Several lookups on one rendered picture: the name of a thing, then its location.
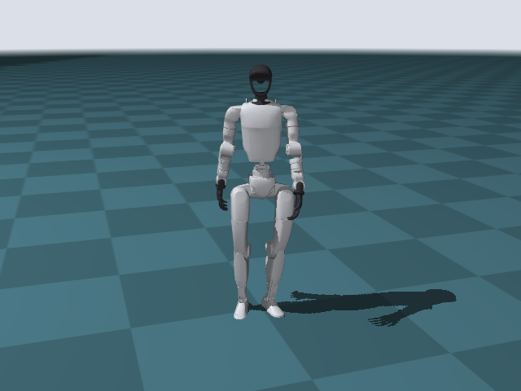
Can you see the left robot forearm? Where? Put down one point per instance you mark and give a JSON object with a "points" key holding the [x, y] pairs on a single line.
{"points": [[297, 174]]}

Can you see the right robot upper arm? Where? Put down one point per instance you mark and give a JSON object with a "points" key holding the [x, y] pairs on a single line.
{"points": [[229, 129]]}

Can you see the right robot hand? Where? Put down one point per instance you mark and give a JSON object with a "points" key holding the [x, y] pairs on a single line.
{"points": [[220, 187]]}

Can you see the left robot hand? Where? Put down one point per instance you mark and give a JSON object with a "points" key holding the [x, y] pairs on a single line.
{"points": [[298, 203]]}

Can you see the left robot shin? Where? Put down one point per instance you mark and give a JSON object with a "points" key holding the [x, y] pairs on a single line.
{"points": [[273, 271]]}

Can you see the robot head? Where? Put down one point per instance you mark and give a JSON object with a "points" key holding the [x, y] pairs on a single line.
{"points": [[260, 73]]}

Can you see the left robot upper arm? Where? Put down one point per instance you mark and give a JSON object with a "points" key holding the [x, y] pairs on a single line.
{"points": [[292, 130]]}

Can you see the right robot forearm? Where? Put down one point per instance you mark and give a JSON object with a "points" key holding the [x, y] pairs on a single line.
{"points": [[223, 167]]}

